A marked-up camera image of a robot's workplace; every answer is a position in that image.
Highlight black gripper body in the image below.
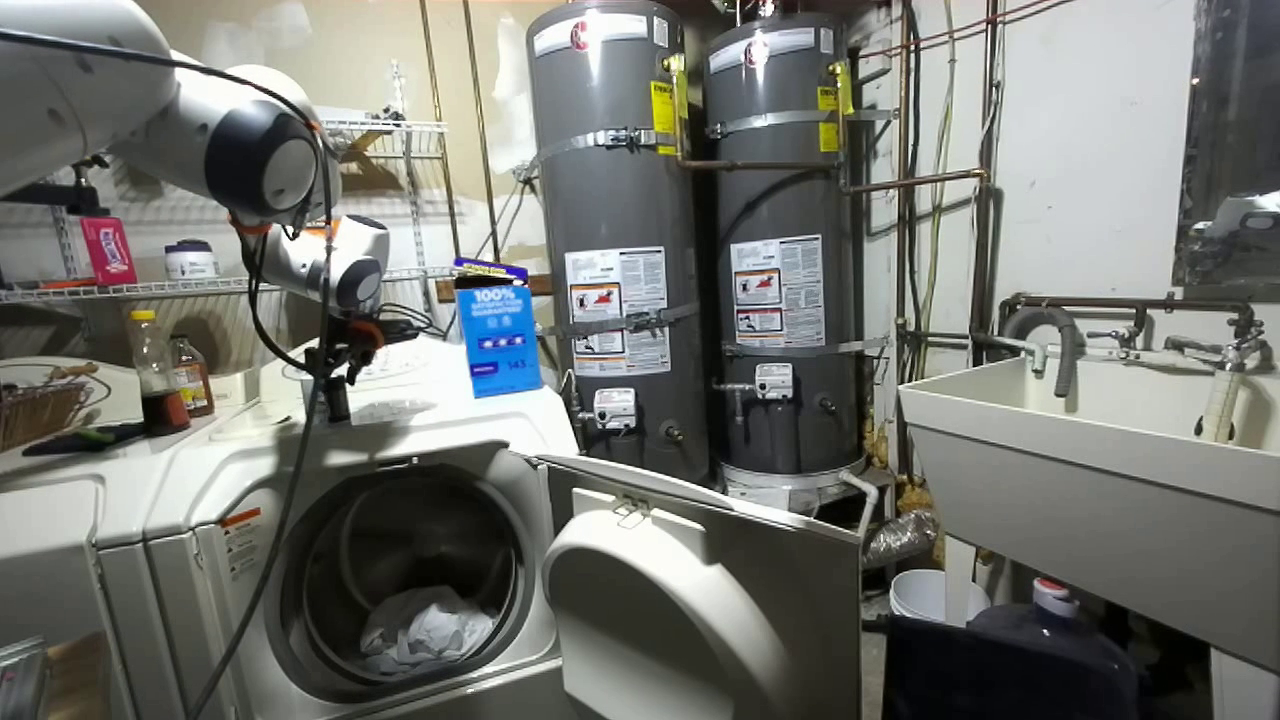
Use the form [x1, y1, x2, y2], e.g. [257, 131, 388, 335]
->
[301, 309, 363, 393]

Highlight white front-load washing machine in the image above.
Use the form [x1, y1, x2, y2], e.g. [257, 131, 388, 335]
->
[92, 333, 589, 720]

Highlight white jar dark lid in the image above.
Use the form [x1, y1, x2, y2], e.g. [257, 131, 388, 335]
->
[159, 237, 223, 286]

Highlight blue cardboard detergent box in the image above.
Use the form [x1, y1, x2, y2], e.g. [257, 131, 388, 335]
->
[446, 257, 546, 402]

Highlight yellow cap dark liquid bottle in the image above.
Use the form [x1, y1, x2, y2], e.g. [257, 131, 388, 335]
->
[124, 305, 194, 435]

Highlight black flat device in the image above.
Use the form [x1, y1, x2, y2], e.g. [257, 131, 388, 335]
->
[14, 418, 146, 460]

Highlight white laundry cloth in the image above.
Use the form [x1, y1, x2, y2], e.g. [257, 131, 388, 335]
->
[352, 578, 502, 680]

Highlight pink sign card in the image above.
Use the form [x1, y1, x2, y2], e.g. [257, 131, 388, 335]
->
[72, 213, 144, 291]

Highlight thin copper pipe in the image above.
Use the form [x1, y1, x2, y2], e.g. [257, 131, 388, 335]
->
[415, 0, 507, 269]

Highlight wicker basket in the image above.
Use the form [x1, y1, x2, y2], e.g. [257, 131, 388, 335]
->
[0, 356, 118, 457]

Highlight white dryer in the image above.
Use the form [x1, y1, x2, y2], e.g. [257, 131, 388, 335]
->
[0, 356, 290, 720]

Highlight grey water heater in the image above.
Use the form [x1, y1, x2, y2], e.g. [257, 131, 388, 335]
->
[523, 0, 717, 488]
[700, 8, 871, 515]

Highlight white washer door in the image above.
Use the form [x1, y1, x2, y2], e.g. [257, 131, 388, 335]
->
[535, 453, 888, 720]

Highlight yellow warning tag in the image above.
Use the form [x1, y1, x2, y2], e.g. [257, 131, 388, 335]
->
[643, 52, 700, 164]
[810, 54, 859, 160]

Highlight white plastic bucket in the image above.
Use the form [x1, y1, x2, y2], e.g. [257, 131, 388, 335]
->
[883, 564, 1001, 632]

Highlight grey curved spout pipe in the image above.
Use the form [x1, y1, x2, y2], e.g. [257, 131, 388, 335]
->
[994, 300, 1093, 407]

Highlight blue water jug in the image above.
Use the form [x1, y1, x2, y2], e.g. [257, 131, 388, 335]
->
[961, 573, 1147, 720]

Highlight white utility sink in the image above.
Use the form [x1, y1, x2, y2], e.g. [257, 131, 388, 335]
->
[894, 352, 1280, 675]

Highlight chrome sink faucet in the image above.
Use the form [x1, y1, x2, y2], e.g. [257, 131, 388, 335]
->
[1104, 291, 1280, 410]

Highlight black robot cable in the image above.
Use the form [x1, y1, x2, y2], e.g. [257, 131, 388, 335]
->
[180, 196, 352, 720]

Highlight white wire shelf rack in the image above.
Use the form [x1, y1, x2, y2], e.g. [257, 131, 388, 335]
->
[0, 113, 451, 335]

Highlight black clamp mount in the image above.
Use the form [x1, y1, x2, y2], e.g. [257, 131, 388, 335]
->
[0, 155, 111, 221]

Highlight dark metal wall pipes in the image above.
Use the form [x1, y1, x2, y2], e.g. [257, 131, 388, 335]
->
[852, 0, 1072, 384]

